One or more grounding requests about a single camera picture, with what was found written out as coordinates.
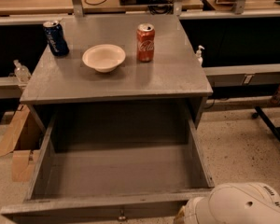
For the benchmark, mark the grey top drawer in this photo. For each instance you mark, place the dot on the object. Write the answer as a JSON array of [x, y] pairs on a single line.
[[118, 160]]

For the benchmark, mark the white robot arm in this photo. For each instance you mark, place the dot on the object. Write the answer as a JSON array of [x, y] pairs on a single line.
[[233, 203]]

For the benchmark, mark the grey wooden drawer cabinet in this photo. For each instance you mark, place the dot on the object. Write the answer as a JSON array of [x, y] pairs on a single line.
[[173, 73]]

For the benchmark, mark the white bowl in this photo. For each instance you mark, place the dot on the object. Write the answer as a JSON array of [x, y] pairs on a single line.
[[104, 58]]

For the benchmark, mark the red cola can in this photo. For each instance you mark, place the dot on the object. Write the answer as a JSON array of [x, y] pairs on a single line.
[[145, 42]]

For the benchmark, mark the white pump dispenser bottle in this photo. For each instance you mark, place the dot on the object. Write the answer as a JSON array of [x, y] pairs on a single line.
[[199, 54]]

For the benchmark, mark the dark blue soda can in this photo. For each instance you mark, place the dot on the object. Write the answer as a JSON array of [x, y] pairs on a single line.
[[54, 34]]

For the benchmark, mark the brown cardboard box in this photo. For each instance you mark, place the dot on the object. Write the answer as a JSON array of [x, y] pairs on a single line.
[[22, 141]]

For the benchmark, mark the clear plastic bottle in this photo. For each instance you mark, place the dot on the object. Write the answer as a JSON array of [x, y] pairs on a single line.
[[21, 72]]

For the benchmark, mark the black chair base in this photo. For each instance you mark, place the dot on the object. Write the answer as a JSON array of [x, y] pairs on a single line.
[[260, 114]]

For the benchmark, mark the wooden desk with metal frame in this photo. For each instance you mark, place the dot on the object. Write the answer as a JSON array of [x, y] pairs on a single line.
[[57, 8]]

